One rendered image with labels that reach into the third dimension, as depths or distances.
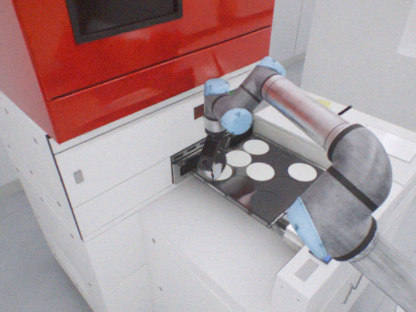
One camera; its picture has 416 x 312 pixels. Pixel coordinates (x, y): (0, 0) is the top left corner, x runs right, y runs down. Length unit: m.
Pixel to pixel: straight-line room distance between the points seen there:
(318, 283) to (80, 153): 0.69
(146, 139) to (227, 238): 0.41
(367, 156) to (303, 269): 0.37
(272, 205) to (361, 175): 0.51
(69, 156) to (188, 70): 0.41
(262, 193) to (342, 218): 0.53
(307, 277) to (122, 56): 0.70
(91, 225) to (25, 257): 1.24
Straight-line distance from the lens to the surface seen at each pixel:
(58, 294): 2.12
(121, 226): 1.22
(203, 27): 1.03
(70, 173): 0.99
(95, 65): 0.85
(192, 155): 1.25
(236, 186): 1.18
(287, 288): 0.90
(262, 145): 1.38
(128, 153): 1.06
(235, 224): 1.16
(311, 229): 0.67
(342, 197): 0.66
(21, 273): 2.29
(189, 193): 1.27
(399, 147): 1.42
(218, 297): 1.08
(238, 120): 0.90
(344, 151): 0.69
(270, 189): 1.18
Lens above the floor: 1.69
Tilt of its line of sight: 37 degrees down
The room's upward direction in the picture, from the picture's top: straight up
